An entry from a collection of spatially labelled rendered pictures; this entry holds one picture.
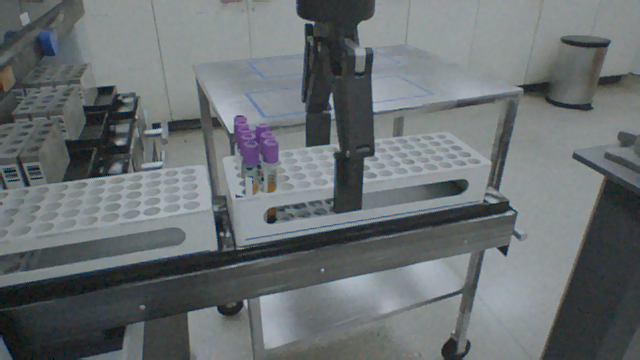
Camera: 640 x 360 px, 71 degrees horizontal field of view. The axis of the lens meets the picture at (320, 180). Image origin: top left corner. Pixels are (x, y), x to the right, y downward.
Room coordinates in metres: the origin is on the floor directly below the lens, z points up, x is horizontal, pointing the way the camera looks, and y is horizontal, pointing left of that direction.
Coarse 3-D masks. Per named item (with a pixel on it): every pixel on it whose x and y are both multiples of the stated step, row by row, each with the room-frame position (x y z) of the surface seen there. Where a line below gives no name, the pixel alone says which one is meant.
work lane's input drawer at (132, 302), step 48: (288, 240) 0.38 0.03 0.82; (336, 240) 0.39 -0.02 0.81; (384, 240) 0.40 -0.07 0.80; (432, 240) 0.41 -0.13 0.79; (480, 240) 0.43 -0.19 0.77; (48, 288) 0.31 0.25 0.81; (96, 288) 0.32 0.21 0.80; (144, 288) 0.32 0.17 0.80; (192, 288) 0.34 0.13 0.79; (240, 288) 0.35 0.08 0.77; (288, 288) 0.36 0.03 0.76; (48, 336) 0.30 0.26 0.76
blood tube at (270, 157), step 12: (264, 144) 0.38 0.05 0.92; (276, 144) 0.38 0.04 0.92; (264, 156) 0.38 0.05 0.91; (276, 156) 0.38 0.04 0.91; (264, 168) 0.39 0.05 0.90; (276, 168) 0.39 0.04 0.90; (264, 180) 0.39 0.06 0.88; (276, 180) 0.39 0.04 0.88; (264, 192) 0.39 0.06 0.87; (264, 216) 0.39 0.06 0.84
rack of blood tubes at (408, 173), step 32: (224, 160) 0.45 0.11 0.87; (288, 160) 0.46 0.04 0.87; (320, 160) 0.46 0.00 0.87; (384, 160) 0.46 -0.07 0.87; (416, 160) 0.47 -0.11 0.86; (448, 160) 0.46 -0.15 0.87; (480, 160) 0.46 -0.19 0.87; (288, 192) 0.38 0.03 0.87; (320, 192) 0.39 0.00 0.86; (384, 192) 0.48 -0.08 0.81; (416, 192) 0.48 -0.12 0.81; (448, 192) 0.49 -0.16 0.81; (480, 192) 0.45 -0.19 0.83; (256, 224) 0.37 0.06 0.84; (288, 224) 0.38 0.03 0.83; (320, 224) 0.39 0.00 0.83; (352, 224) 0.40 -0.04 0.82
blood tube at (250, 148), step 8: (248, 144) 0.38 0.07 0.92; (256, 144) 0.38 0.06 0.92; (248, 152) 0.37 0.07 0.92; (256, 152) 0.38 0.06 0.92; (248, 160) 0.38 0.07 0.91; (256, 160) 0.38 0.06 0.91; (248, 168) 0.38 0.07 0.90; (256, 168) 0.38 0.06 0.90; (248, 176) 0.38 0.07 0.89; (256, 176) 0.38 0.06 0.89; (248, 184) 0.38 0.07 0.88; (256, 184) 0.38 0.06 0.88; (248, 192) 0.38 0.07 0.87; (256, 192) 0.38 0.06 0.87
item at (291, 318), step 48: (384, 48) 1.24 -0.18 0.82; (240, 96) 0.83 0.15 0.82; (288, 96) 0.83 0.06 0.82; (384, 96) 0.83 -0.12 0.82; (432, 96) 0.83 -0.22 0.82; (480, 96) 0.84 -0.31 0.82; (336, 288) 0.88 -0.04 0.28; (384, 288) 0.88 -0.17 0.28; (432, 288) 0.88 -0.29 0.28; (288, 336) 0.73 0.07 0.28
